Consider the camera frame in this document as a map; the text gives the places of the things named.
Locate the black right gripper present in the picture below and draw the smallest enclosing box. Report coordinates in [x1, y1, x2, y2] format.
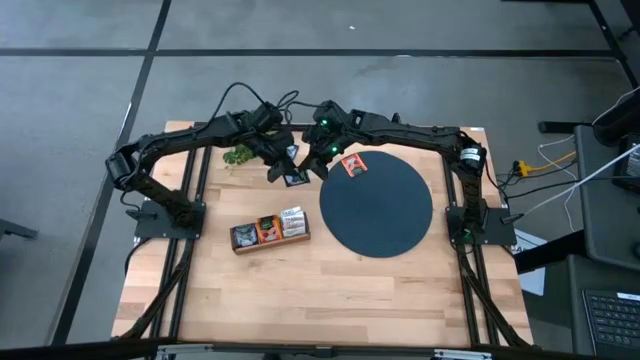
[297, 99, 355, 182]

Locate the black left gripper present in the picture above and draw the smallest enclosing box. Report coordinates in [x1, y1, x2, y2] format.
[248, 125, 300, 184]

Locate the peach passion fruit tea packet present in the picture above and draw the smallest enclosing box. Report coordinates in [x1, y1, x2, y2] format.
[256, 215, 284, 244]
[340, 152, 369, 178]

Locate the wooden compartment tray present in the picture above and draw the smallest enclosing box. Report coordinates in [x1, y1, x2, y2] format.
[229, 206, 312, 256]

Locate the dark blue round placemat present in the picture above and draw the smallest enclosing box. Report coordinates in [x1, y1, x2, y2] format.
[318, 150, 434, 259]

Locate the green potted plant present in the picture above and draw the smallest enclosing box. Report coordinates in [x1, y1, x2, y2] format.
[222, 143, 259, 166]

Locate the white paper sheet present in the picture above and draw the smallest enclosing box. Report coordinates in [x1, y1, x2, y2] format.
[512, 228, 547, 297]

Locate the black stand foot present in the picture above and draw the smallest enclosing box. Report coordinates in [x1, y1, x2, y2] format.
[0, 218, 40, 242]

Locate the grey desk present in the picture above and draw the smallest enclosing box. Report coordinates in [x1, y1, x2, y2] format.
[572, 124, 640, 272]

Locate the black box device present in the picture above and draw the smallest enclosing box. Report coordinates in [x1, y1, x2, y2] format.
[592, 84, 640, 147]

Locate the dark grey laptop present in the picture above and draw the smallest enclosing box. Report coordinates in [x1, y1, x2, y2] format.
[569, 255, 640, 357]

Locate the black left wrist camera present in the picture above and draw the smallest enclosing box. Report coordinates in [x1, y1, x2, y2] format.
[249, 103, 285, 132]

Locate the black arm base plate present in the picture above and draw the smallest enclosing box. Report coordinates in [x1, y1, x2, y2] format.
[133, 199, 207, 240]
[445, 204, 518, 247]

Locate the yellow cable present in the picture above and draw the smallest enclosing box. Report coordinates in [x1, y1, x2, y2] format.
[514, 151, 577, 177]

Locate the white cable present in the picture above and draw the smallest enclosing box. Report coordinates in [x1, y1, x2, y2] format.
[534, 142, 576, 234]
[519, 142, 640, 217]

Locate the black camera mount beam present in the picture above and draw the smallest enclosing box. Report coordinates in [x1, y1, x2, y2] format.
[0, 337, 640, 360]

